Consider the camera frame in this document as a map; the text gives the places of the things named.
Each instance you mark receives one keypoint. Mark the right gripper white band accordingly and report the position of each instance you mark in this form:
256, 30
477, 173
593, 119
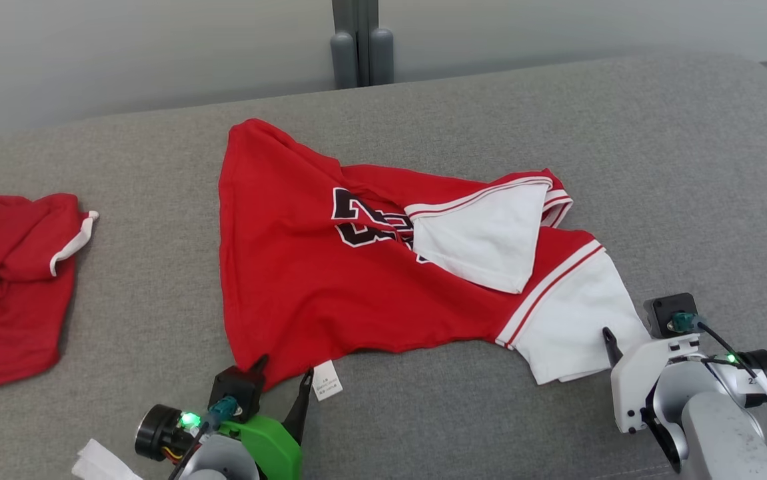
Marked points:
636, 380

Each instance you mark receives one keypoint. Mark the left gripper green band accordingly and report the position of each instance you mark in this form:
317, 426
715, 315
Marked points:
273, 453

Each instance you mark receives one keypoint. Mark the red jersey with white sleeves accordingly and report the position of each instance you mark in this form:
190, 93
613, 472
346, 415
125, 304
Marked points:
290, 286

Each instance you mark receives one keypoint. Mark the red shorts with white trim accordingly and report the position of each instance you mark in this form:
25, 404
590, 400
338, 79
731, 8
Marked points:
10, 300

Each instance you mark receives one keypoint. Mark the left wrist teal connector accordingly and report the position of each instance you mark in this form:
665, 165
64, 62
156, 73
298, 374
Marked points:
226, 408

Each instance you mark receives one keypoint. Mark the wrist teal connector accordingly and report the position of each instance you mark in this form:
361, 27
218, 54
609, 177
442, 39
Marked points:
226, 408
683, 322

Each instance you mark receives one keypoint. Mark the right wrist teal connector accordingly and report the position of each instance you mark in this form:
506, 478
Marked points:
683, 322

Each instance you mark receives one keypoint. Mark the white crumpled cloth strip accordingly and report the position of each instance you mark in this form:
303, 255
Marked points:
100, 463

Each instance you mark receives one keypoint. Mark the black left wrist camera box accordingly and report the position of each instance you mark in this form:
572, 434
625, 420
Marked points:
236, 386

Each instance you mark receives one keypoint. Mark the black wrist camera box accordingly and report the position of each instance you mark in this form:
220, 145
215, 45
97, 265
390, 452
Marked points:
663, 310
236, 386

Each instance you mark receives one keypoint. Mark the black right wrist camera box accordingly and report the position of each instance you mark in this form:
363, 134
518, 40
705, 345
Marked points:
663, 310

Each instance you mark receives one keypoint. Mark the grey partition post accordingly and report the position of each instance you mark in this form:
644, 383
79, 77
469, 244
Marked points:
360, 46

